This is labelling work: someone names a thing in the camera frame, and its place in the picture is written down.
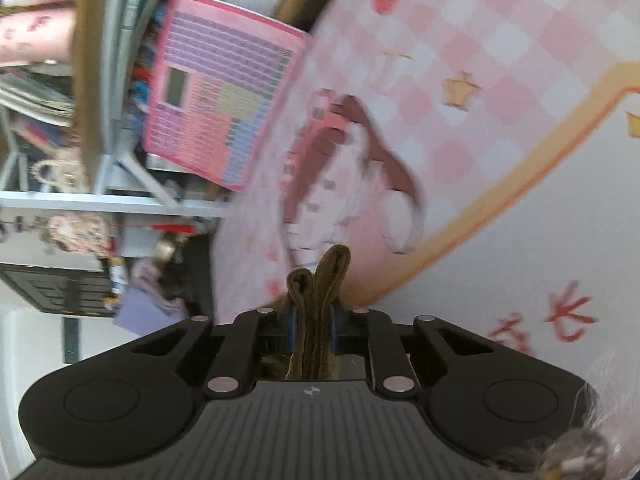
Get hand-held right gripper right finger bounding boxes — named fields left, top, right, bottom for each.
left=327, top=306, right=502, bottom=401

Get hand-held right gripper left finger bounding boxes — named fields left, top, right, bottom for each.
left=133, top=306, right=300, bottom=401

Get brown corduroy pants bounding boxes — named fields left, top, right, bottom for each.
left=257, top=243, right=367, bottom=382

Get decorative cartoon plaque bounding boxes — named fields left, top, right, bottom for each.
left=44, top=211, right=117, bottom=259

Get pink checkered desk mat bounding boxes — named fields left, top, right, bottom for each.
left=210, top=0, right=640, bottom=396

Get pink toy learning pad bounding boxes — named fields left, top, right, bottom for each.
left=141, top=0, right=312, bottom=192

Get silver metal clasp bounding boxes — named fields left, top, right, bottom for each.
left=542, top=430, right=609, bottom=480

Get pink cup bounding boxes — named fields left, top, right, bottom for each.
left=0, top=7, right=77, bottom=67

